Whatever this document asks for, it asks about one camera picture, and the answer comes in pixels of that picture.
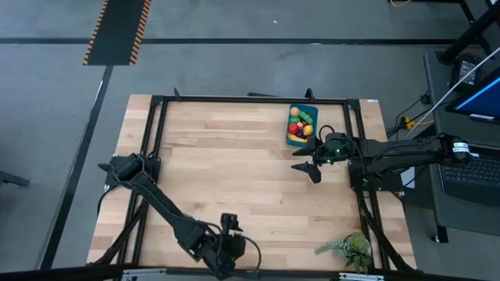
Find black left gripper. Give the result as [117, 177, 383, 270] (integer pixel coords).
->
[201, 232, 248, 280]

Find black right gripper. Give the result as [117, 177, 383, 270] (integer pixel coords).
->
[290, 136, 327, 185]

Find teal plastic tupperware container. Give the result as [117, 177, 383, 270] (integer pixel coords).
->
[286, 103, 320, 148]

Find artificial green plant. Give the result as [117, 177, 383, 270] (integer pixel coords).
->
[314, 231, 373, 274]

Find white paper sheet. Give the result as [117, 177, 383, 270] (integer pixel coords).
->
[398, 165, 417, 190]

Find yellow plug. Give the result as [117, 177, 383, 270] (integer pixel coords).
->
[402, 116, 435, 130]

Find white rod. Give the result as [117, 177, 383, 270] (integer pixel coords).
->
[405, 48, 500, 136]

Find black laptop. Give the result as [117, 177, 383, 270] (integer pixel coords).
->
[436, 150, 500, 208]

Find dark grey desk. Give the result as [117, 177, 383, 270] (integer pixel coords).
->
[423, 50, 500, 237]

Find black power adapter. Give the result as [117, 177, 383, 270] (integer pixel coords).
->
[448, 53, 480, 91]

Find monitor with blue screen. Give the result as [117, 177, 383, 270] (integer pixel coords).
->
[445, 76, 500, 125]

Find black stand beam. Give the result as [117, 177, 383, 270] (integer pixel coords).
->
[436, 2, 500, 66]

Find black mat orange striped edges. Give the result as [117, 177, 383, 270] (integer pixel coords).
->
[82, 0, 152, 66]

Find grey chair leg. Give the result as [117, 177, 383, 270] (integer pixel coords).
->
[0, 170, 31, 189]

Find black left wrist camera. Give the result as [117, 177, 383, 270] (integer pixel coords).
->
[220, 212, 244, 234]

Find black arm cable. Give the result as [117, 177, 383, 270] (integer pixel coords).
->
[238, 235, 263, 273]
[318, 124, 338, 142]

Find black aluminium table frame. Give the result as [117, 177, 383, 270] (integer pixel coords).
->
[92, 88, 417, 274]

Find silver bracket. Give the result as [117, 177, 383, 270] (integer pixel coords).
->
[338, 272, 386, 281]
[121, 268, 168, 281]

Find black floor cables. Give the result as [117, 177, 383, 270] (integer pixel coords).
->
[384, 91, 430, 136]

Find black rail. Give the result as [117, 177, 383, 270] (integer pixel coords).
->
[0, 264, 500, 281]

